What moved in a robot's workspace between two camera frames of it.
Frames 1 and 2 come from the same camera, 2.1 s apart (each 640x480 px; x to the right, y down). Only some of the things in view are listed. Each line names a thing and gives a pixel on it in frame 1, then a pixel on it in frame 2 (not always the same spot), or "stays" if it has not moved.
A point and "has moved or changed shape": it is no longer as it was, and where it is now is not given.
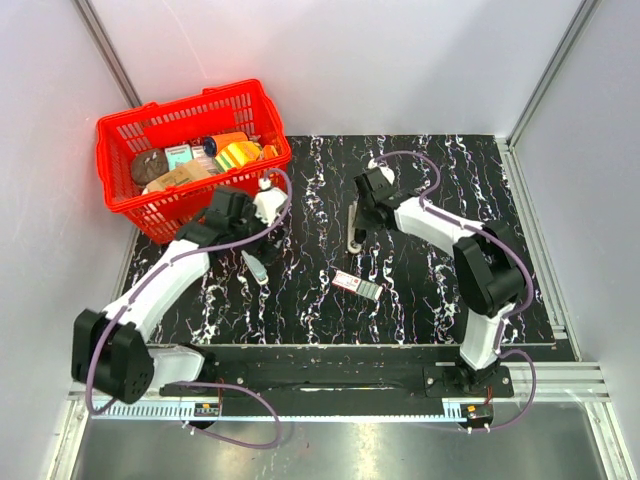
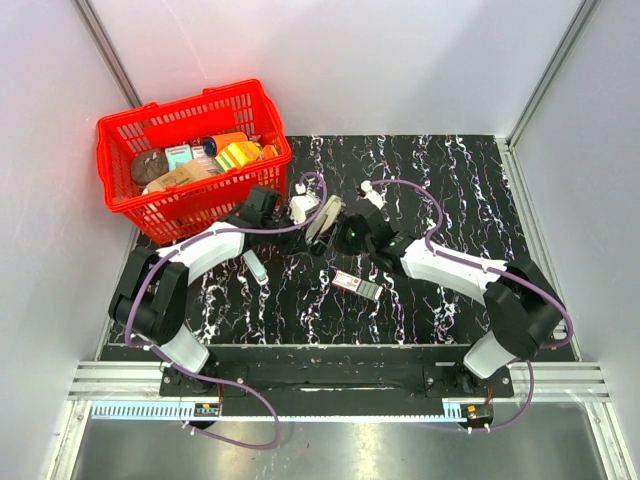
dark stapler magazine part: [353, 247] has moved or changed shape
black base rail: [253, 389] stays
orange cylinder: [211, 144] stays
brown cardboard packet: [183, 172] stays
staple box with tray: [357, 285] stays
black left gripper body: [249, 226] → [289, 239]
